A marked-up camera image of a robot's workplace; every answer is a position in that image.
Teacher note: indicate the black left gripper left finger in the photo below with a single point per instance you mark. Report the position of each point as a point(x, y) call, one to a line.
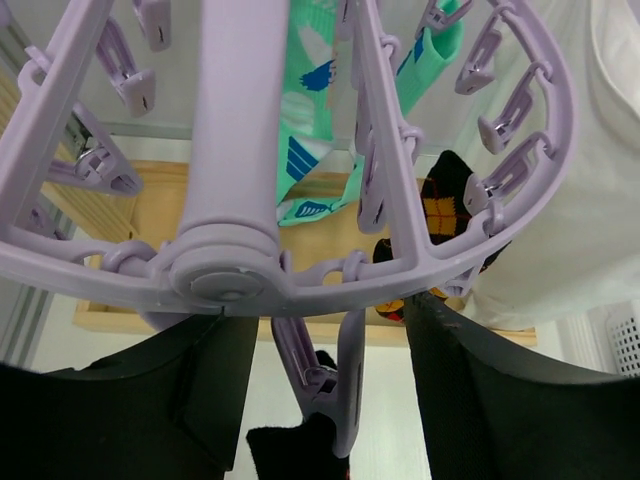
point(169, 407)

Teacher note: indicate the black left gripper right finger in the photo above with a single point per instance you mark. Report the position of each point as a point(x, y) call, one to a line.
point(493, 409)

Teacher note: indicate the black red argyle sock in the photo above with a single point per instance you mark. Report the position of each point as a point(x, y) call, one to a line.
point(313, 449)
point(447, 216)

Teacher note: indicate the purple round clip hanger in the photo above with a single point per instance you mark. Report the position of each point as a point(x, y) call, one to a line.
point(240, 42)

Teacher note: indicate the mint green patterned sock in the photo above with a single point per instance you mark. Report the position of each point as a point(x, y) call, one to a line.
point(305, 129)

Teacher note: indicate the wooden drying rack frame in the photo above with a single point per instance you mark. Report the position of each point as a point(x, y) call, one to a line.
point(226, 256)

